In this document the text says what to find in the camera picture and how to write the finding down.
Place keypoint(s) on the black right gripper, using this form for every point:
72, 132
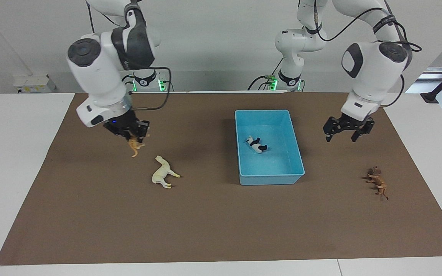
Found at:
125, 124

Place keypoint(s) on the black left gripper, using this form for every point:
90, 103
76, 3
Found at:
349, 123

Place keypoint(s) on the orange tiger toy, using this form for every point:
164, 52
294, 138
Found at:
134, 146

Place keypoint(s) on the cream white horse toy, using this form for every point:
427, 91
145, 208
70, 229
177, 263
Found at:
162, 172

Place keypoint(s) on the brown lion toy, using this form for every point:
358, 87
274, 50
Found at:
377, 181

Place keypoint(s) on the black white panda toy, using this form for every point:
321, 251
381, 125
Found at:
257, 145

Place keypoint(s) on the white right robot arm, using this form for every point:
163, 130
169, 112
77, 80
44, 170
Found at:
98, 73

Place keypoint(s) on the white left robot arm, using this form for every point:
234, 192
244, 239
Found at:
370, 65

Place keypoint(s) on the blue plastic storage box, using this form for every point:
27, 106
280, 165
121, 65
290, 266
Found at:
278, 165

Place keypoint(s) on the brown table mat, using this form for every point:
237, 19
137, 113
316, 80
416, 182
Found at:
205, 222

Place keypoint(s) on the white wall socket box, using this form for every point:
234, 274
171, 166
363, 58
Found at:
33, 82

